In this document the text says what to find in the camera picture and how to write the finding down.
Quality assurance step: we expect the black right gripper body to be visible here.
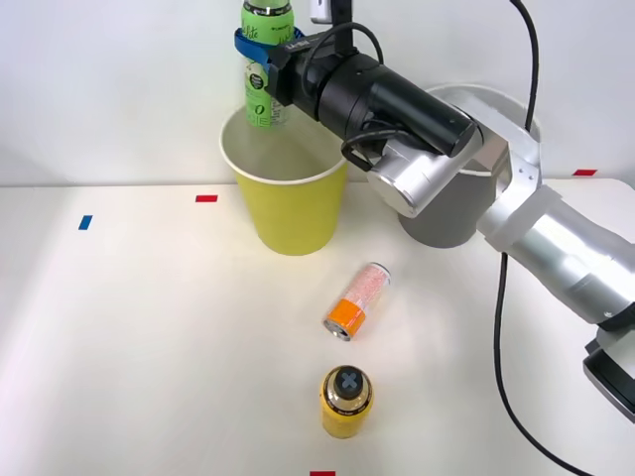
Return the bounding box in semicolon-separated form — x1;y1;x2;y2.
270;29;349;121

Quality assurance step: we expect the green label plastic bottle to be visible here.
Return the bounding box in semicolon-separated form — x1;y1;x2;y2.
240;0;298;132

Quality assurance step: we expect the yellow-green plastic bin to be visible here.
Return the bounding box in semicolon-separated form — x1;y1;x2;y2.
218;106;350;258

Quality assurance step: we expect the grey plastic bin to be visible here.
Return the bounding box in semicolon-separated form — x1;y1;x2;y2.
396;82;544;249

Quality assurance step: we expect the white can with orange band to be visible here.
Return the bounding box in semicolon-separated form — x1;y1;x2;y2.
321;261;395;344

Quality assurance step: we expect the yellow bottle with black cap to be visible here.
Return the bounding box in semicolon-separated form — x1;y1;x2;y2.
319;365;376;440

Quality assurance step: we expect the long black cable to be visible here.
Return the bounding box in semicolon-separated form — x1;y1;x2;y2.
492;0;602;476

